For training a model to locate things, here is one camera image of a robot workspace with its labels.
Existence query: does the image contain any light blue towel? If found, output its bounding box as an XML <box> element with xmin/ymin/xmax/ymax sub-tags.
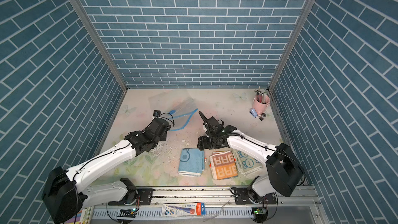
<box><xmin>178</xmin><ymin>148</ymin><xmax>205</xmax><ymax>177</ymax></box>

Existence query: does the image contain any clear vacuum bag blue zipper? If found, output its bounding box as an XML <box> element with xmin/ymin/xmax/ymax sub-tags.
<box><xmin>149</xmin><ymin>89</ymin><xmax>198</xmax><ymax>131</ymax></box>

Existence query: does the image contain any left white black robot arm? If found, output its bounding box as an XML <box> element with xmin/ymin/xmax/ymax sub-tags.
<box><xmin>41</xmin><ymin>117</ymin><xmax>172</xmax><ymax>224</ymax></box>

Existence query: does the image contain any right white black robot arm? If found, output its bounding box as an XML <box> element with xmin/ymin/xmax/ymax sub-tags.
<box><xmin>198</xmin><ymin>112</ymin><xmax>305</xmax><ymax>203</ymax></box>

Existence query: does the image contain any orange white folded towel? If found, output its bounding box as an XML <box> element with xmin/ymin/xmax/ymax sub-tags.
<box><xmin>209</xmin><ymin>150</ymin><xmax>238</xmax><ymax>180</ymax></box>

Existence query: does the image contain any pale green bunny towel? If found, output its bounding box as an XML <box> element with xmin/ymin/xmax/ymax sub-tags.
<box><xmin>233</xmin><ymin>149</ymin><xmax>263</xmax><ymax>176</ymax></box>

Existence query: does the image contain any small blue white eraser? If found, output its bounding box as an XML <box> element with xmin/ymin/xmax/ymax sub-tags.
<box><xmin>249</xmin><ymin>108</ymin><xmax>258</xmax><ymax>118</ymax></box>

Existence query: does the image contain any small metal binder clip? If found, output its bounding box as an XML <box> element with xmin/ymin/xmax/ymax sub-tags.
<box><xmin>259</xmin><ymin>113</ymin><xmax>266</xmax><ymax>121</ymax></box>

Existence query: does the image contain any pink pen cup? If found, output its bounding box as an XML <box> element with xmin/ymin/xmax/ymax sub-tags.
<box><xmin>252</xmin><ymin>89</ymin><xmax>271</xmax><ymax>116</ymax></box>

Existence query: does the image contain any red blue packaged item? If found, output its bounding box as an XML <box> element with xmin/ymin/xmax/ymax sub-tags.
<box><xmin>161</xmin><ymin>202</ymin><xmax>206</xmax><ymax>217</ymax></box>

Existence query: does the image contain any colourful marker set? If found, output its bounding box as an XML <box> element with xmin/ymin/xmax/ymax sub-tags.
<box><xmin>65</xmin><ymin>209</ymin><xmax>91</xmax><ymax>224</ymax></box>

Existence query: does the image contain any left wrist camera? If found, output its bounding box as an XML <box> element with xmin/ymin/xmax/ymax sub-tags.
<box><xmin>153</xmin><ymin>110</ymin><xmax>161</xmax><ymax>118</ymax></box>

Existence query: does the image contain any aluminium mounting rail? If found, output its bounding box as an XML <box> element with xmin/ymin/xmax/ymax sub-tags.
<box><xmin>86</xmin><ymin>186</ymin><xmax>328</xmax><ymax>224</ymax></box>

